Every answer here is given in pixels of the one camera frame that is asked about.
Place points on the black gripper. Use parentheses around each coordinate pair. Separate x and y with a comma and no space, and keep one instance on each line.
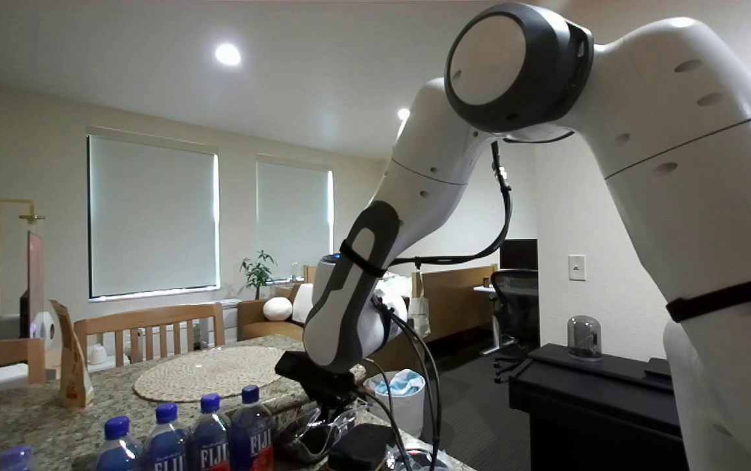
(323,379)

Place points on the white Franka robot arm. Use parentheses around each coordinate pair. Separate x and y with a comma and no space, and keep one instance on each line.
(697,218)

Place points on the clear zip plastic bag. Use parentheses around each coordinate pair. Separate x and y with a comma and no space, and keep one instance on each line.
(297,441)

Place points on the brown paper bag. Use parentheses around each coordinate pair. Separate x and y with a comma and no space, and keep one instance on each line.
(73,367)

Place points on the black zip case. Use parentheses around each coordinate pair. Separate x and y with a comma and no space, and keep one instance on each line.
(362,447)

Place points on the Fiji water bottle blue cap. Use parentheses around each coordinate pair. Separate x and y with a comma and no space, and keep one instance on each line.
(166,446)
(252,436)
(13,462)
(209,441)
(119,447)

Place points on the white round vase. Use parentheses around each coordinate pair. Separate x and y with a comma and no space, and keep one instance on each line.
(277,310)

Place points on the round woven placemat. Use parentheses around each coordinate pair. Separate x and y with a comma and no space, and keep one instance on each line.
(208,373)

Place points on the green potted plant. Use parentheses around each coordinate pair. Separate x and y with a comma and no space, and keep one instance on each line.
(260,273)

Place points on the wooden desk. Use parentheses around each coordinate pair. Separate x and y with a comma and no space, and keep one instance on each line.
(456,301)

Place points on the small window roller blind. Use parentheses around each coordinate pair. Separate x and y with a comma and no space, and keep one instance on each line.
(293,218)

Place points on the black office chair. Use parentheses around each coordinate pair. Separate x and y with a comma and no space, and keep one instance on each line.
(517,305)

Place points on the black computer monitor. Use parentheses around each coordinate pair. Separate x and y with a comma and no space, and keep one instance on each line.
(519,254)

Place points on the black low cabinet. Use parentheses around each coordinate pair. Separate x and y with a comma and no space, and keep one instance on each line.
(591,408)

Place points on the glass jar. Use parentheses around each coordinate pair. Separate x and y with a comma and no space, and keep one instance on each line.
(583,339)

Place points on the large window roller blind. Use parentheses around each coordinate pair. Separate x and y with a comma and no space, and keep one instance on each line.
(153,218)

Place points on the round ceiling light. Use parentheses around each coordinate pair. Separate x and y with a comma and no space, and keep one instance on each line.
(229,53)

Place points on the white wall light switch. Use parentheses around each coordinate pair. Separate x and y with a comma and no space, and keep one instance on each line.
(577,267)

